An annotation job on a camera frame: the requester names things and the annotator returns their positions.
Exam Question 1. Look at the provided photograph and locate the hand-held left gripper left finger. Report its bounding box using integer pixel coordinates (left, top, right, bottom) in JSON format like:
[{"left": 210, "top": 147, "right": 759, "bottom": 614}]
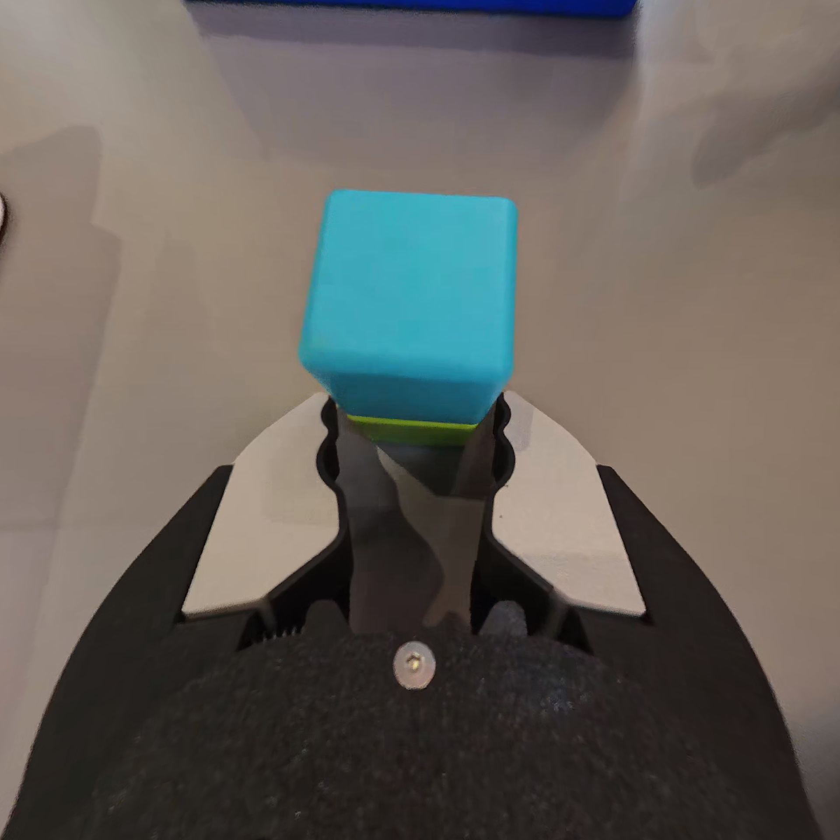
[{"left": 182, "top": 392, "right": 355, "bottom": 621}]

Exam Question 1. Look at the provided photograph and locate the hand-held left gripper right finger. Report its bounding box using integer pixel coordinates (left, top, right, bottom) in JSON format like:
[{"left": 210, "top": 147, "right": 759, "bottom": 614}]
[{"left": 472, "top": 390, "right": 647, "bottom": 621}]

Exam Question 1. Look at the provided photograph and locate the green cube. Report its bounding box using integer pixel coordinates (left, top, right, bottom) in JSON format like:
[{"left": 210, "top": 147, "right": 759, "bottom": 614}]
[{"left": 346, "top": 415, "right": 479, "bottom": 447}]

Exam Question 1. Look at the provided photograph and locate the cyan cube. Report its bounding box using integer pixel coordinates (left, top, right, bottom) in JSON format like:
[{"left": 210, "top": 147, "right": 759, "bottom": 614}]
[{"left": 298, "top": 189, "right": 519, "bottom": 425}]

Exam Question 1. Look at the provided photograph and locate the blue plastic bin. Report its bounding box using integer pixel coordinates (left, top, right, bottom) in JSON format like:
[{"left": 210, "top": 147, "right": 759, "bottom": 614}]
[{"left": 185, "top": 0, "right": 641, "bottom": 19}]

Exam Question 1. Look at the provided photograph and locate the grey desk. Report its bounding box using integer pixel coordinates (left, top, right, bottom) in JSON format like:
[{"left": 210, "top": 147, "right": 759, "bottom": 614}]
[{"left": 0, "top": 0, "right": 840, "bottom": 788}]

